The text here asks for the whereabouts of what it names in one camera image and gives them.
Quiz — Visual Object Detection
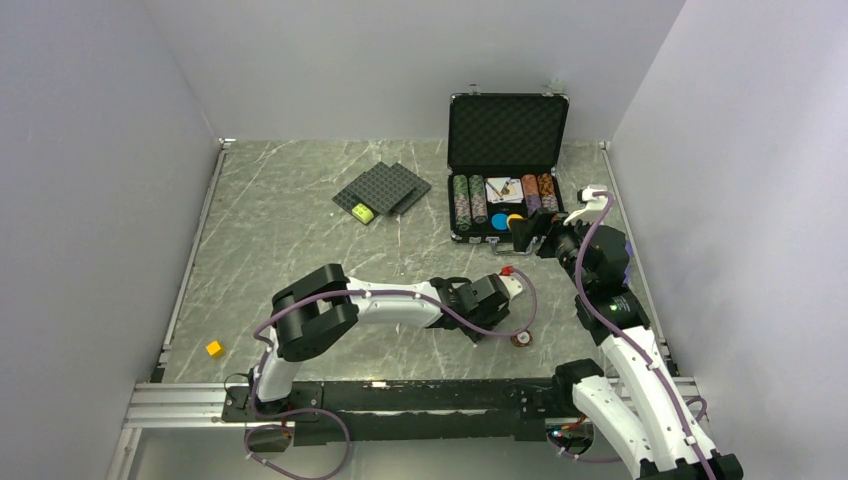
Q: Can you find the black poker case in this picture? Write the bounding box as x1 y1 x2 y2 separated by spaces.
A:
446 93 570 244

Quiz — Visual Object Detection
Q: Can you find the playing cards deck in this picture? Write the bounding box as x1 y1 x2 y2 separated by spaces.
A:
484 177 524 204

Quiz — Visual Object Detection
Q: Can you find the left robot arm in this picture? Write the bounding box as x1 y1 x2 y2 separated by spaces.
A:
247 264 537 420

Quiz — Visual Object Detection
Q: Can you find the dark green chip stack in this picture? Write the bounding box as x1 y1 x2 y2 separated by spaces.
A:
468 175 486 203

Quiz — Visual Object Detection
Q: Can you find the purple-grey chip stack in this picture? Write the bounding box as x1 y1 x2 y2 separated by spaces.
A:
470 197 488 224

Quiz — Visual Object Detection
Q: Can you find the dark foam pad top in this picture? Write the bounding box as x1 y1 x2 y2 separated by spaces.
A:
332 162 411 215

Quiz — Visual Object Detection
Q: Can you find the yellow-green dice block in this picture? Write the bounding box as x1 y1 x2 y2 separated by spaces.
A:
351 203 375 225

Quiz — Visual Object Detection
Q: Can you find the yellow dealer button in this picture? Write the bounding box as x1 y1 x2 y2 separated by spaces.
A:
506 214 525 230

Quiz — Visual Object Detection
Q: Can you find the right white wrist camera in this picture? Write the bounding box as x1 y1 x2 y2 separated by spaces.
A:
563 185 615 226

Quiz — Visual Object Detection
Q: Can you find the small yellow object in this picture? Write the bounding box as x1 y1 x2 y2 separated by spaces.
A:
205 341 225 358

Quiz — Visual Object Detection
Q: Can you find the purple chip stack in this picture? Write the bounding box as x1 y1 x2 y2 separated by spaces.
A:
524 195 542 216

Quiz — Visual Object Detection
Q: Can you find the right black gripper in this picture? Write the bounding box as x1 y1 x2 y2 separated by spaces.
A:
509 207 597 292

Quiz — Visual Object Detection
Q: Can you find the red chip stack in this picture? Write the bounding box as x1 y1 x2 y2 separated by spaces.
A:
521 174 539 197

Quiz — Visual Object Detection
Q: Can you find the small chip stack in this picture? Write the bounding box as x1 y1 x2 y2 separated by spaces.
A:
541 195 560 212

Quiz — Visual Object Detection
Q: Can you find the black base frame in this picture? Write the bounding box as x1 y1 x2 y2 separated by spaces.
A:
221 378 587 446

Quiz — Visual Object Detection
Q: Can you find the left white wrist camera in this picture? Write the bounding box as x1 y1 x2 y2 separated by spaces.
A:
498 266 530 301

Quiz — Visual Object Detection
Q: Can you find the grey chip stack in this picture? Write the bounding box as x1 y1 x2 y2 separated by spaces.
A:
454 198 472 224

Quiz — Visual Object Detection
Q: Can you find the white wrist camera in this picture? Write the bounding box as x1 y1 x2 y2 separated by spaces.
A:
563 185 615 226
498 266 530 301

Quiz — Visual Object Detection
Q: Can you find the purple cylinder object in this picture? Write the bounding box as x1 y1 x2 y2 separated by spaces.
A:
623 240 634 285

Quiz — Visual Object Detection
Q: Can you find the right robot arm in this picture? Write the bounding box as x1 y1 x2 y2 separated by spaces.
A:
506 210 744 479

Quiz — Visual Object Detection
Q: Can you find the blue dealer button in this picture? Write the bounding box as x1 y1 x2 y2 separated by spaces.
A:
490 213 508 231

